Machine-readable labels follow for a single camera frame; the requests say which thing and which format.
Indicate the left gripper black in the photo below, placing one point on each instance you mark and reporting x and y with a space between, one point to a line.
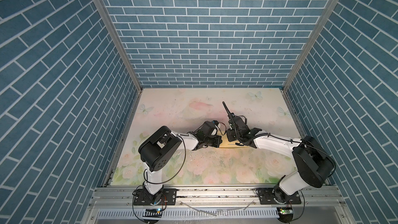
217 142

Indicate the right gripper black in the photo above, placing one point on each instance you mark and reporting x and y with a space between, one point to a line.
228 132

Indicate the yellow envelope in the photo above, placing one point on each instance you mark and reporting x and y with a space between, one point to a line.
226 144

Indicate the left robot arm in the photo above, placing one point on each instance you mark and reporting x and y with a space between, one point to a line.
158 149

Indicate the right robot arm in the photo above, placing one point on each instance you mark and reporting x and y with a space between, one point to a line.
313 165

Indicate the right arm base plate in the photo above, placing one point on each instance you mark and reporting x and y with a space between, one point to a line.
269 196

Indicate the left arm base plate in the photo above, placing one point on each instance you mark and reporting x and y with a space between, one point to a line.
143 197

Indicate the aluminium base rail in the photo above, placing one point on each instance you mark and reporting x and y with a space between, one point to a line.
214 195

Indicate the right corner aluminium post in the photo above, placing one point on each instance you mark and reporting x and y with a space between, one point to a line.
329 7

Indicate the corner aluminium post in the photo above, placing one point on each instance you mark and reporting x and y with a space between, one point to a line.
101 8
329 7

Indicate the left corner aluminium post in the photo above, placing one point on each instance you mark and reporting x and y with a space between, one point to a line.
101 8

